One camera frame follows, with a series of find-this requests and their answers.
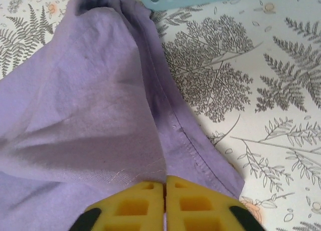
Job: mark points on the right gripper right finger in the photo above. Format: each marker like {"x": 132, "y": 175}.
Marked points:
{"x": 200, "y": 211}

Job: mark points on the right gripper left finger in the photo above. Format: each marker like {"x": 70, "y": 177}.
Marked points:
{"x": 133, "y": 211}

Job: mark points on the purple t-shirt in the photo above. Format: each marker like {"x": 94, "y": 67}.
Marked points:
{"x": 87, "y": 90}

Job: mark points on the light blue plastic basket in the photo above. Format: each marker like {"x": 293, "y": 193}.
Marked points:
{"x": 175, "y": 0}

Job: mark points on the floral patterned table cover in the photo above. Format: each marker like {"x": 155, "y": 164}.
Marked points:
{"x": 250, "y": 90}

